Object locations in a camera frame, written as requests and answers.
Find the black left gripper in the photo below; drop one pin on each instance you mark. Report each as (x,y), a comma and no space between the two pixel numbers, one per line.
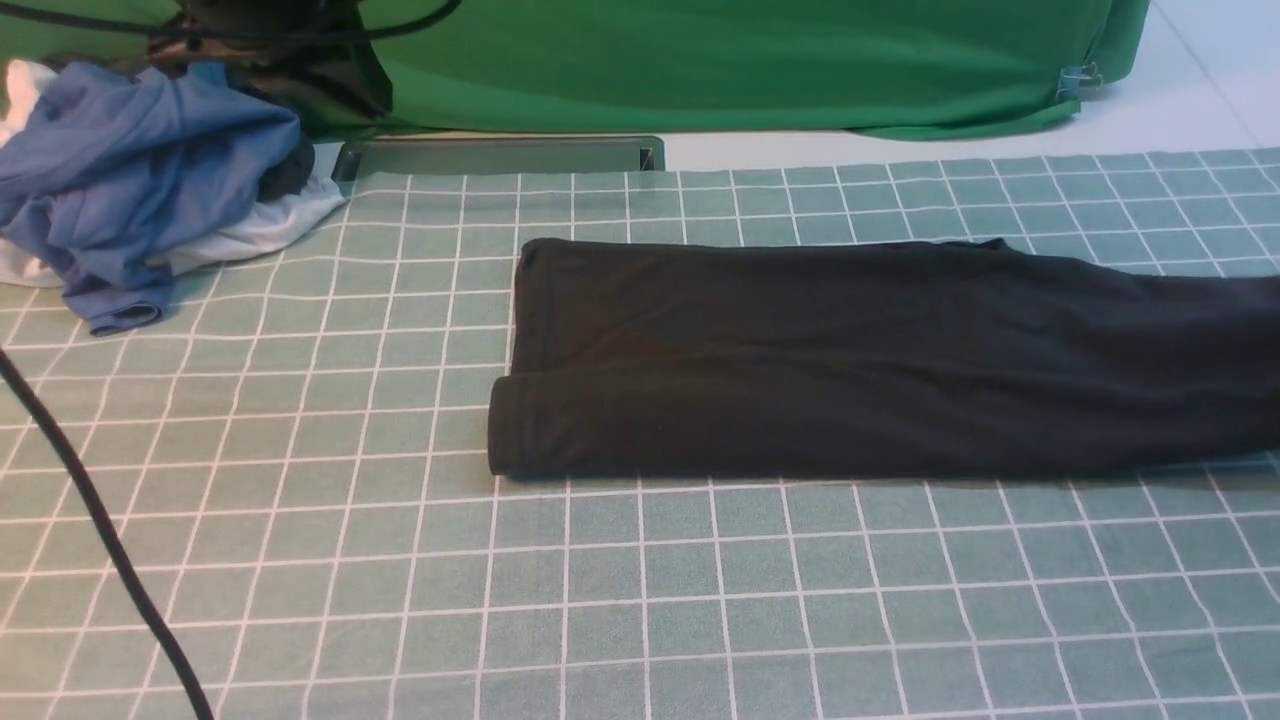
(259,41)

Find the dark gray long-sleeve shirt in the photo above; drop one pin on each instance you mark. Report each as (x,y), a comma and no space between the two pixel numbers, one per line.
(888,360)

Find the blue crumpled shirt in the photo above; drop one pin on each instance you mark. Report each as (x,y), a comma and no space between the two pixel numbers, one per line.
(112,170)

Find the green checkered tablecloth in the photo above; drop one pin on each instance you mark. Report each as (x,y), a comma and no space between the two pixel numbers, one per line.
(295,460)

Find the green backdrop cloth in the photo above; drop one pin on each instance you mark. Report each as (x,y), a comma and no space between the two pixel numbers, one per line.
(902,70)

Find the silver binder clip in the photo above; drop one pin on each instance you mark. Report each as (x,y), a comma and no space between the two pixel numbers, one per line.
(1075,82)

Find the gray metal rail bracket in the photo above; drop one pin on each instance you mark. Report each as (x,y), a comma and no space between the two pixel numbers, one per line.
(498,156)

